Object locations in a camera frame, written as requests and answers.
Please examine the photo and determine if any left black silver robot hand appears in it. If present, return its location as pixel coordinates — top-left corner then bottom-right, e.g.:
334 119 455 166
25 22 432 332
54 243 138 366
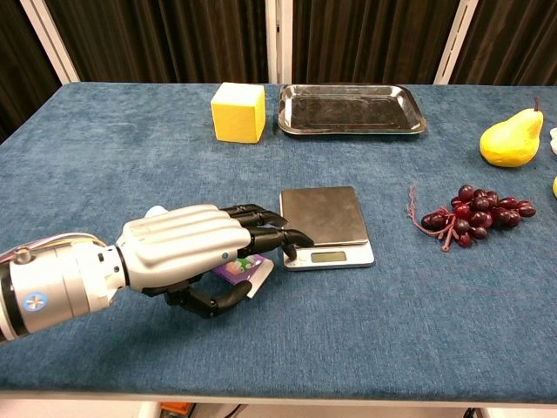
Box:
115 203 314 320

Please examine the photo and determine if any silver digital kitchen scale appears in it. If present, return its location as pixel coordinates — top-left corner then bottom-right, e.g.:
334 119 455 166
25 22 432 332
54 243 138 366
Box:
278 185 376 272

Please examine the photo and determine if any blue table cloth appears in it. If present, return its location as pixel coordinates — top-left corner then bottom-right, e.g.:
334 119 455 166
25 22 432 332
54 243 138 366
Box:
0 82 557 393

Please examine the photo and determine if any yellow foam cube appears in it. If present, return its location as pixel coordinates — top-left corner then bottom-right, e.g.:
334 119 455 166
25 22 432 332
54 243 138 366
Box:
210 82 266 143

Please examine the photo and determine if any black curtain panel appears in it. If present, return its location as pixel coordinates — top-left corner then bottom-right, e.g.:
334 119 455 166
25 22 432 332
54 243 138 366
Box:
450 0 557 86
292 0 453 84
0 0 60 143
45 0 269 84

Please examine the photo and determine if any rectangular metal tray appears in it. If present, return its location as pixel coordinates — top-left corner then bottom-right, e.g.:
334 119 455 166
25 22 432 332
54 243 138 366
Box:
277 84 428 138

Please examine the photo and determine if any dark red grape bunch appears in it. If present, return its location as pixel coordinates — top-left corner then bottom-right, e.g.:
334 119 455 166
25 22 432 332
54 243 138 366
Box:
406 184 537 253

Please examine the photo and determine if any yellow pear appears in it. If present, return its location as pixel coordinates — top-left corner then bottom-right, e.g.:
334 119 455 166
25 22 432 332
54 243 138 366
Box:
480 97 545 168

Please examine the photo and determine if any white frame post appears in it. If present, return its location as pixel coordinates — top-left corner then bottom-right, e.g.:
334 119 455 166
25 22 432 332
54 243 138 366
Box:
19 0 82 84
433 0 480 85
265 0 295 84

